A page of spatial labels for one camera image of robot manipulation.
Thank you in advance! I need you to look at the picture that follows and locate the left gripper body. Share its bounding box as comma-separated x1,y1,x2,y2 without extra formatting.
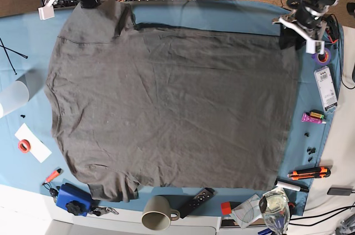
272,3,329,40

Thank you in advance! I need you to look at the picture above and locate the grey T-shirt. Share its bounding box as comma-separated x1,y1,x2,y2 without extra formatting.
45,1,300,202

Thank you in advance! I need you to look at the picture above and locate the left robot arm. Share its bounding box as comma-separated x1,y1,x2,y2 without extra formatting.
272,0,339,54

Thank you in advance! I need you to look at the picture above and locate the orange black tape measure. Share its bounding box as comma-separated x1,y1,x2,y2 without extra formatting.
325,15,339,43

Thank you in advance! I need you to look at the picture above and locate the purple tape roll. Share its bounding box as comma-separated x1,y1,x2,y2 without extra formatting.
312,48,331,66

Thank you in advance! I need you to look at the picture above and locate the white labelled package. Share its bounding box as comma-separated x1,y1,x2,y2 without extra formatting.
314,66,338,112

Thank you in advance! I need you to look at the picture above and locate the yellow green battery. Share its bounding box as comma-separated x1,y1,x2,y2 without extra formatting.
309,111,324,119

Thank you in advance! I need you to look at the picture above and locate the purple glue tube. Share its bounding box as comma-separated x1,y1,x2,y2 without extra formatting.
301,113,326,124

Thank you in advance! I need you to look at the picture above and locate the black zip tie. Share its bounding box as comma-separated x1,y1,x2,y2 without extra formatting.
0,38,28,75

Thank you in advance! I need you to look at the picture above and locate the frosted plastic cup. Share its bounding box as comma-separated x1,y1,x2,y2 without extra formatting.
1,81,29,118

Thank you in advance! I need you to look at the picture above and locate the orange black utility knife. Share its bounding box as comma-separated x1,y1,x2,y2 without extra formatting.
288,167,331,181

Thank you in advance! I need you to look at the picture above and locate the white black marker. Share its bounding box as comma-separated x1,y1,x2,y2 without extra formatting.
275,180,309,193

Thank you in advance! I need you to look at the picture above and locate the black power adapter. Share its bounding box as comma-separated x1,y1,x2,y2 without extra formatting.
327,187,354,196

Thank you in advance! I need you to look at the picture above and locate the orange tape roll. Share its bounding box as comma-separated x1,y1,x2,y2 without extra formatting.
18,139,31,154

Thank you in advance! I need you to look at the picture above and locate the white paper sheet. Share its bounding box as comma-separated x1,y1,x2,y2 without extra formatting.
14,124,52,163

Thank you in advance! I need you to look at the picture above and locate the blue table cloth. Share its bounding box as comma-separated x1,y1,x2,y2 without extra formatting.
0,0,344,217

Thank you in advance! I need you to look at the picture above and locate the clear wine glass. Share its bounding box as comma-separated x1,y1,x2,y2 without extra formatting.
259,187,291,235

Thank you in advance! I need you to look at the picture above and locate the black remote control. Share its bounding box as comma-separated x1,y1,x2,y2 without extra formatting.
178,188,215,219

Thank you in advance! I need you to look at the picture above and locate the folded clear plastic bag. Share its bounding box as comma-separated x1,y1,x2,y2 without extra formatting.
230,195,262,229

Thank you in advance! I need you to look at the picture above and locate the orange marker pen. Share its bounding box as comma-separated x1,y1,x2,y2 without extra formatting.
42,168,62,186

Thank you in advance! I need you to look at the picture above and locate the red cube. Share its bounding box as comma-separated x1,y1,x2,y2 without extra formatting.
221,202,232,215

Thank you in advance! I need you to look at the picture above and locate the blue block with black knob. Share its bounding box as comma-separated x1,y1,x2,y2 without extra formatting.
55,183,93,217

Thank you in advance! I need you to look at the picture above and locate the metal keys carabiner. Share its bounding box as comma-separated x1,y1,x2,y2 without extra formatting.
89,207,119,217

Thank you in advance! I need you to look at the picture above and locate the beige ceramic mug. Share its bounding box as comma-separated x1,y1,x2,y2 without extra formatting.
141,196,180,231

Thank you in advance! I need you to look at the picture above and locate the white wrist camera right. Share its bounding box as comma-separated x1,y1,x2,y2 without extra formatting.
38,6,55,21

